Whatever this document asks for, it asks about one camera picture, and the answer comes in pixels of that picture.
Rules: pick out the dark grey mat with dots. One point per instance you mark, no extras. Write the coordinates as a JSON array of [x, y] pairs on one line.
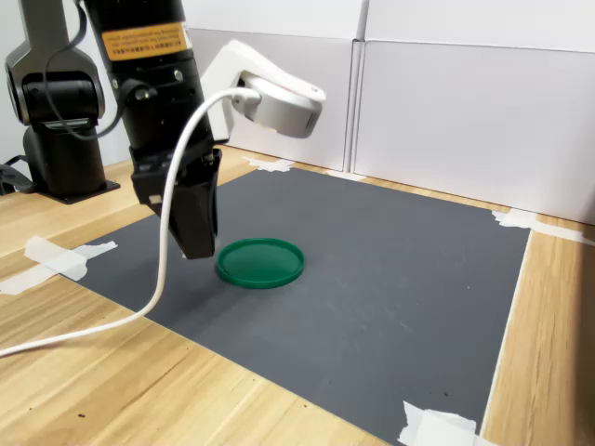
[[372, 302]]

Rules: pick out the round green lid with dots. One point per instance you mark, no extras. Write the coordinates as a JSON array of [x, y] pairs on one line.
[[260, 262]]

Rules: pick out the white masking tape patch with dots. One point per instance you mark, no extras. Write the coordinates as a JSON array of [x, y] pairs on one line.
[[520, 218], [269, 165], [437, 427], [56, 262], [346, 175]]

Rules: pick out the white gripper camera box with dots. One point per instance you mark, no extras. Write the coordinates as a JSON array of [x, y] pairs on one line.
[[279, 111]]

